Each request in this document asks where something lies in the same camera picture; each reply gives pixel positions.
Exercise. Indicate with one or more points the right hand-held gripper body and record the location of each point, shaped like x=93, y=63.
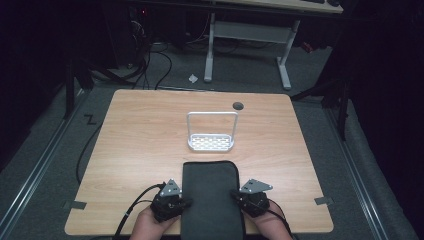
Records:
x=253, y=198

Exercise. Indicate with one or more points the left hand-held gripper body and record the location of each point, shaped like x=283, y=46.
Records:
x=166, y=201

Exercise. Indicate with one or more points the black zippered case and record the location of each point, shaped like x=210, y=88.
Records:
x=211, y=200

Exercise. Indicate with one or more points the person's right hand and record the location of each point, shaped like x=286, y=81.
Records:
x=266, y=225

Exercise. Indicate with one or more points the person's left hand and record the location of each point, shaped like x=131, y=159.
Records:
x=150, y=226

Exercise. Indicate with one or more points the grey tape strip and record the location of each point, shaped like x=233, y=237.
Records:
x=323, y=200
x=77, y=205

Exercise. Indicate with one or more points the black round table grommet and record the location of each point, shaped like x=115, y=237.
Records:
x=238, y=106

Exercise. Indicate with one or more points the black zigzag floor tape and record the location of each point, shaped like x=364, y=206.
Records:
x=90, y=119

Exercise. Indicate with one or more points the white paper scrap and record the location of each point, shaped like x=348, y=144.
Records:
x=193, y=78

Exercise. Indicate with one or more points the black metal stand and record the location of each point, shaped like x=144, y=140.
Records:
x=341, y=106
x=70, y=86

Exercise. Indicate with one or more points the desk with white legs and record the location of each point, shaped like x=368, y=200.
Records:
x=250, y=31

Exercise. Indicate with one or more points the dark computer tower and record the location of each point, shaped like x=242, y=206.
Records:
x=126, y=33

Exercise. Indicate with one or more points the metal floor rail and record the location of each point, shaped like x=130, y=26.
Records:
x=36, y=170
x=358, y=176

